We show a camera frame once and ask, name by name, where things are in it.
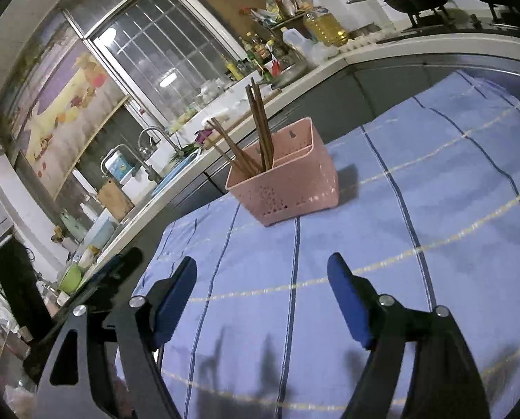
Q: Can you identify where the egg tray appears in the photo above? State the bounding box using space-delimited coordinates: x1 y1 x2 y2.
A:
340 27 394 54

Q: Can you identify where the short metal faucet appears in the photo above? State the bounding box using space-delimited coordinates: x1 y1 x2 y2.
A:
100 144 161 184

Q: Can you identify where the green bowl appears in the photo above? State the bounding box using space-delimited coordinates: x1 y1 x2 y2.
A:
58 264 83 296

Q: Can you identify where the large yellow oil bottle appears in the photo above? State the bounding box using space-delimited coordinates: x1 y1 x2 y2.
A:
303 8 350 48

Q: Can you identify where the blue detergent container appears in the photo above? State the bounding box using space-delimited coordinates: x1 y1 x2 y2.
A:
104 150 135 182

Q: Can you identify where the pink plastic utensil basket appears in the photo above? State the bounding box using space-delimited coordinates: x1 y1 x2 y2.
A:
225 117 340 228

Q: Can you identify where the blue checked tablecloth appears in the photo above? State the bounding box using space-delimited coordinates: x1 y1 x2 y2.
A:
112 69 520 419

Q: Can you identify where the bunch of wooden chopsticks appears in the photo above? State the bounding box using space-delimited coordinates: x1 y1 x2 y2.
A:
205 76 275 176

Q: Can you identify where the kitchen counter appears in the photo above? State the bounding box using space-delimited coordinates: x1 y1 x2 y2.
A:
64 30 520 284

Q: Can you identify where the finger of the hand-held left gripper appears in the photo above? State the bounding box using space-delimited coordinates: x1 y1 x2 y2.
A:
24 247 144 361

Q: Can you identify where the wooden cutting board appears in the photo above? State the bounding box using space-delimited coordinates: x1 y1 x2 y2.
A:
96 180 135 223

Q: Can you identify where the tall curved metal faucet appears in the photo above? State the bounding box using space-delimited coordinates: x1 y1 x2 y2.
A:
137 126 176 163

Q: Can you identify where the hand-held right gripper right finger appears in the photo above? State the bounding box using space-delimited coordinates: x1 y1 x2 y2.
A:
327 252 492 419

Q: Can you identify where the gas stove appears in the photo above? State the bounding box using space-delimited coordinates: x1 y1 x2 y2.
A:
373 3 520 45

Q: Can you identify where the white plastic jug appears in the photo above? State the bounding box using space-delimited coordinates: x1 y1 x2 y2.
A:
281 27 316 60

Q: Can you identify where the barred window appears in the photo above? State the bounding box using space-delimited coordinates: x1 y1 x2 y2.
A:
87 0 244 128

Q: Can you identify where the metal bowl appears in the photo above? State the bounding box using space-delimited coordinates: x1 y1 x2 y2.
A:
270 63 310 89

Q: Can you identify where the fruit print wall poster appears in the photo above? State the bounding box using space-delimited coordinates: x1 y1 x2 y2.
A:
0 12 128 198

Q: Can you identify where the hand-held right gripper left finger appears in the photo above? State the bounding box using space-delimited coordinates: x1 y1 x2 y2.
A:
35 257 198 419

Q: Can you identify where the blue flat mat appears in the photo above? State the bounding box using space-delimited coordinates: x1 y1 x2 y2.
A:
151 157 200 196

